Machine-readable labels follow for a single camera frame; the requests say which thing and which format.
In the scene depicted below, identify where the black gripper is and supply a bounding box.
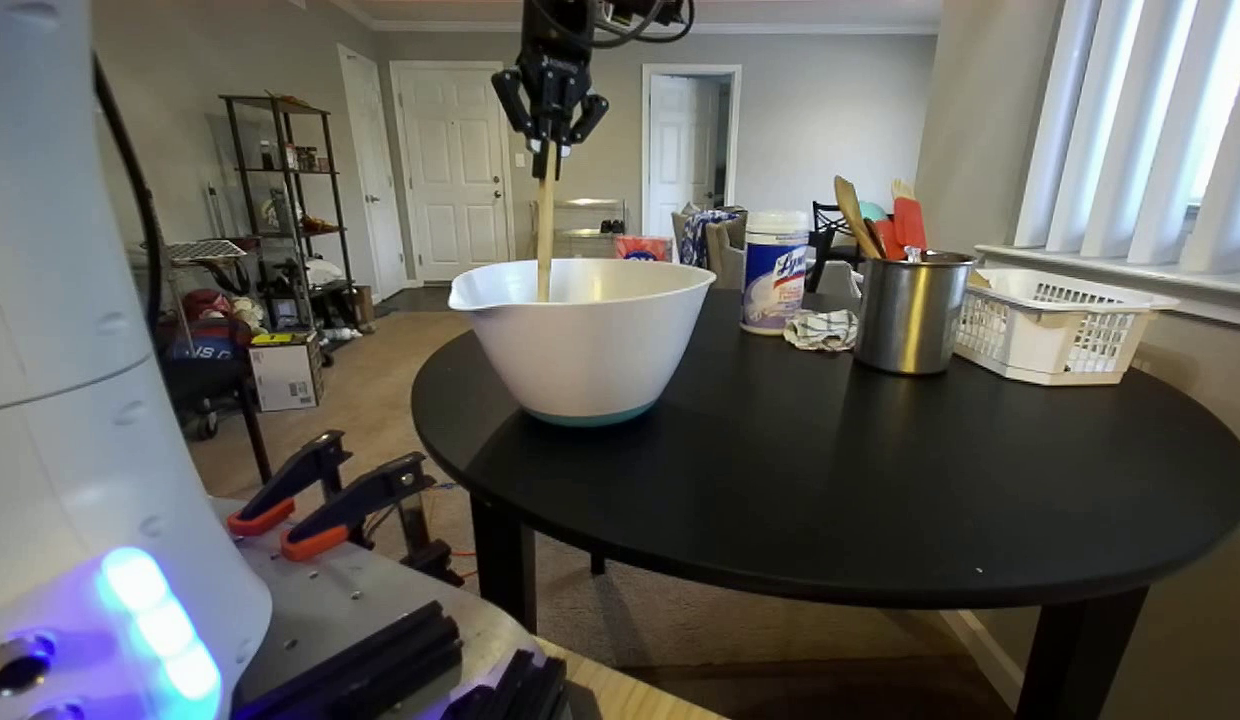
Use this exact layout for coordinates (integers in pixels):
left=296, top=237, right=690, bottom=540
left=491, top=0, right=696, bottom=178

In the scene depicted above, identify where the wooden spoon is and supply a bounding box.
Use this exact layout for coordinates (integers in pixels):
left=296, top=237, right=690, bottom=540
left=536, top=141, right=557, bottom=298

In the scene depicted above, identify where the white mixing bowl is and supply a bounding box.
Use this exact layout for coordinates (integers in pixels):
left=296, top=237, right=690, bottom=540
left=447, top=260, right=715, bottom=427

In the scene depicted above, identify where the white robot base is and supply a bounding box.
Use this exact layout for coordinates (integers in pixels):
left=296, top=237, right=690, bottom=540
left=0, top=0, right=273, bottom=720

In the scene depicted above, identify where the white front door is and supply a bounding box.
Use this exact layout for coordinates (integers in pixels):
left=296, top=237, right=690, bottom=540
left=391, top=60, right=512, bottom=280

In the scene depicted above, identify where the glass shoe shelf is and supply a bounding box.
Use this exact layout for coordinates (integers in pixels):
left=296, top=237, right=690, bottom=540
left=557, top=197, right=627, bottom=257

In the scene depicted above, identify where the white interior door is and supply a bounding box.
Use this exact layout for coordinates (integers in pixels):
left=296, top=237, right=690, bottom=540
left=640, top=65, right=738, bottom=237

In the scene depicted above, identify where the disinfecting wipes canister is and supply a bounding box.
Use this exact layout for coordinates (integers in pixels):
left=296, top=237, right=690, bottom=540
left=738, top=212, right=814, bottom=334

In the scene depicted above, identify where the black metal shelving unit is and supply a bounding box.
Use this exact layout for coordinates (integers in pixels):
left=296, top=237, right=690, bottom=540
left=224, top=97, right=360, bottom=339

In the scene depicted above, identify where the wooden spatula in holder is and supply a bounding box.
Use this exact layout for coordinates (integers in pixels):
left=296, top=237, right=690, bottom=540
left=831, top=176, right=881, bottom=260

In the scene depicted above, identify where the red spatula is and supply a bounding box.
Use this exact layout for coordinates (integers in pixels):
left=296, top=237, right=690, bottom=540
left=877, top=197, right=926, bottom=260

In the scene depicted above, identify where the cardboard box on floor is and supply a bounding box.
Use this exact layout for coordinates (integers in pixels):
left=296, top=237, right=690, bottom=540
left=246, top=339, right=321, bottom=410

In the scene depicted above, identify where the steel utensil holder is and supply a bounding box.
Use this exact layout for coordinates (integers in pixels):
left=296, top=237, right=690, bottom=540
left=855, top=253, right=972, bottom=375

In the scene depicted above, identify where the orange black clamp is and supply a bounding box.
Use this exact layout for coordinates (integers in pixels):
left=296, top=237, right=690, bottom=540
left=227, top=427, right=349, bottom=535
left=284, top=453, right=443, bottom=568

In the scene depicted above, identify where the round black table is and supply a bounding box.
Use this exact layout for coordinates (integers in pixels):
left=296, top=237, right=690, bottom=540
left=411, top=296, right=1240, bottom=720

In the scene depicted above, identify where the white plastic basket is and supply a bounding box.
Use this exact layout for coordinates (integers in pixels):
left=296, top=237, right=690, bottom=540
left=957, top=269, right=1171, bottom=389

